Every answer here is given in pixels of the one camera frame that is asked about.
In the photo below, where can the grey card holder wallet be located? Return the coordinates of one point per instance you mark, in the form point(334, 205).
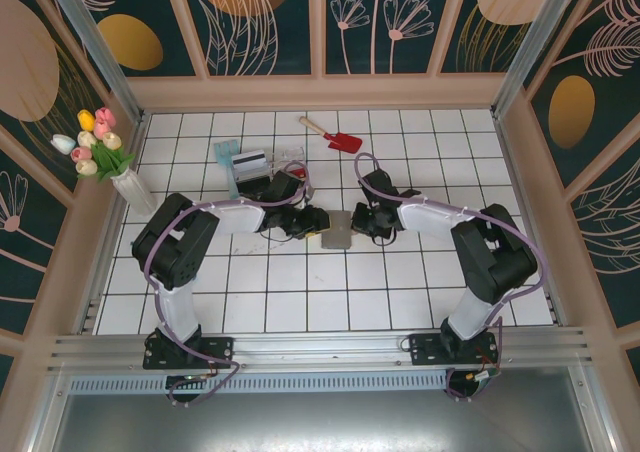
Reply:
point(336, 229)

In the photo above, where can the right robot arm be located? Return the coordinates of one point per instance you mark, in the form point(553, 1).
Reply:
point(495, 257)

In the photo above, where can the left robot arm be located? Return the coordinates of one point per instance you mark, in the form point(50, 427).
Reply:
point(175, 242)

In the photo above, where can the clear acrylic card stand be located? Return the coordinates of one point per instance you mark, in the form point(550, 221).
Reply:
point(287, 156)

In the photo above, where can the white card with black stripe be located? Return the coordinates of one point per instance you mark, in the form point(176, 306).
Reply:
point(248, 160)

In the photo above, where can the red toy shovel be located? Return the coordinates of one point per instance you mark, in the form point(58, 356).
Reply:
point(345, 142)

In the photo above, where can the light blue toy rake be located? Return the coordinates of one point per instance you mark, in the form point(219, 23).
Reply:
point(226, 153)

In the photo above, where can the vented metal strip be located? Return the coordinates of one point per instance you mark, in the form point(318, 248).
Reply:
point(310, 383)

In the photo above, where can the white ribbed vase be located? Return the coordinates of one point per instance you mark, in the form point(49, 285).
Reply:
point(134, 192)

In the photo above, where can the green artificial leaves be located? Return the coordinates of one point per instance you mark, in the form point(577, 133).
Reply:
point(111, 161)

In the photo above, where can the steel sheet panel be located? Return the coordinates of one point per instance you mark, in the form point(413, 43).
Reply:
point(320, 422)

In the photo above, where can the peach artificial tulip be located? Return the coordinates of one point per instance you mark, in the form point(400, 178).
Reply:
point(112, 140)

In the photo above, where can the cream artificial tulip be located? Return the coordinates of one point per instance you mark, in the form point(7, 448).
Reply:
point(87, 167)
point(86, 139)

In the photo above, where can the pink artificial tulip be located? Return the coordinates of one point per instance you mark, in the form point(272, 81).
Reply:
point(105, 117)
point(81, 153)

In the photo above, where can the yellow artificial tulip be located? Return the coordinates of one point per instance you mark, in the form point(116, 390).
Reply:
point(86, 120)

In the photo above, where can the white blue artificial tulip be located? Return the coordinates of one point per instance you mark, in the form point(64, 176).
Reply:
point(62, 143)

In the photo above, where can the aluminium front rail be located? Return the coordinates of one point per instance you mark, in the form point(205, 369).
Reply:
point(320, 347)

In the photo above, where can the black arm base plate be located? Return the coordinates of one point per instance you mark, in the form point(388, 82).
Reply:
point(217, 352)
point(425, 349)

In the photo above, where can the aluminium frame post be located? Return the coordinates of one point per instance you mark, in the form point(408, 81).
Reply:
point(96, 47)
point(539, 47)

